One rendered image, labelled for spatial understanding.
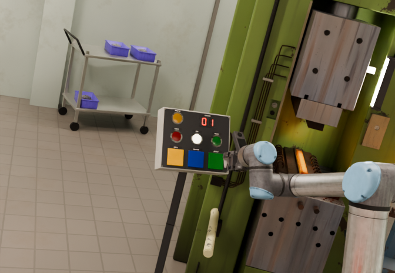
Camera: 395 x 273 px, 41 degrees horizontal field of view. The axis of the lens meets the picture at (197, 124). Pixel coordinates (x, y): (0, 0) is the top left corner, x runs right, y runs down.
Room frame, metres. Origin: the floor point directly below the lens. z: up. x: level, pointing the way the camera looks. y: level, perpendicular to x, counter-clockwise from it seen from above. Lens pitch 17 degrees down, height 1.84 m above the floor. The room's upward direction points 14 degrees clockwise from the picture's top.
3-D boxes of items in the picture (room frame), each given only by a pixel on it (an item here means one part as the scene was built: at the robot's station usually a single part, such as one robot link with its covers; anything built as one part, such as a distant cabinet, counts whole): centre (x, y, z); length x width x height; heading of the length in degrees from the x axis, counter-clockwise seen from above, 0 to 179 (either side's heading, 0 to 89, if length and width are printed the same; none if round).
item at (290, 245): (2.65, -0.61, 0.69); 0.56 x 0.38 x 0.45; 178
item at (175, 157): (2.22, 0.06, 1.01); 0.07 x 0.05 x 0.07; 113
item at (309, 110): (2.64, -0.55, 1.32); 0.42 x 0.20 x 0.10; 178
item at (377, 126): (2.55, -0.87, 1.27); 0.09 x 0.02 x 0.17; 88
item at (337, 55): (2.64, -0.60, 1.56); 0.42 x 0.39 x 0.40; 178
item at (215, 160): (2.29, -0.12, 1.01); 0.07 x 0.05 x 0.07; 113
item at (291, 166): (2.64, -0.55, 0.96); 0.42 x 0.20 x 0.09; 178
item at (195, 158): (2.26, -0.03, 1.01); 0.07 x 0.05 x 0.07; 113
